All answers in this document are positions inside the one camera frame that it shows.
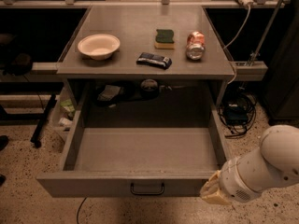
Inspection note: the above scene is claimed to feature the grey top drawer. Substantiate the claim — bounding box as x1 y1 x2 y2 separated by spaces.
36 81 233 199

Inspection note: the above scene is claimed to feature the white power cable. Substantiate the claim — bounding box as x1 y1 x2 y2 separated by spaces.
222 4 252 85

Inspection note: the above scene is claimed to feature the black shoe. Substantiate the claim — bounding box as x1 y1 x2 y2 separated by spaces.
0 135 9 151

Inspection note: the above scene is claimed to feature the grey metal cabinet desk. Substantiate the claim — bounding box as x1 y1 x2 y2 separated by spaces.
57 4 234 109

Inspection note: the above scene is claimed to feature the black metal stand leg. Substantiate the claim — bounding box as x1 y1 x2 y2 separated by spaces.
31 94 56 148

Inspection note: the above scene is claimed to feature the dark blue snack packet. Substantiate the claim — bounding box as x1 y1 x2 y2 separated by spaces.
136 52 172 70

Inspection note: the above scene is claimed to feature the black bag on shelf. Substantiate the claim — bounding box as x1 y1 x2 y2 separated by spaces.
3 53 33 76

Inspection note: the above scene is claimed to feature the clear plastic bag with trash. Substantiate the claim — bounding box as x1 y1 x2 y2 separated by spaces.
50 88 75 141

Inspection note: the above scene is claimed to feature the black tape roll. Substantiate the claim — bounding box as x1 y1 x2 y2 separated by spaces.
140 79 159 99

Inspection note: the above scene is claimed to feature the grey metal rod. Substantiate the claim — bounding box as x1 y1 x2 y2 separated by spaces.
246 0 284 66

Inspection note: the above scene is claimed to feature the black drawer handle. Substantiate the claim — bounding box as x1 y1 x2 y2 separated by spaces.
130 183 164 196

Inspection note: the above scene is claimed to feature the black floor cable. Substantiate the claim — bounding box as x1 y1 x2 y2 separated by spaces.
76 197 88 224

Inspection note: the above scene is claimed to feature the green yellow sponge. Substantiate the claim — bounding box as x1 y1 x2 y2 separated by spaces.
154 29 175 49

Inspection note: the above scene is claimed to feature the white paper bowl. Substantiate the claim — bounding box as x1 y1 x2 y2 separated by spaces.
78 34 121 61

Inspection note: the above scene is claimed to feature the crushed red soda can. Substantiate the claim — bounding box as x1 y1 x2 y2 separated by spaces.
186 31 206 61

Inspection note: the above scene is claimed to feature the tangled black cables pile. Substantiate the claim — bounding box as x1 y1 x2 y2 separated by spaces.
219 91 258 139

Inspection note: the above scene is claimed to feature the black bundle with paper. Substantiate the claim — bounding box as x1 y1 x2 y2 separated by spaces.
93 81 135 106

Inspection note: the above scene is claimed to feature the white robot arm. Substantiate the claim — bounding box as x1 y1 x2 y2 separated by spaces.
200 125 299 205

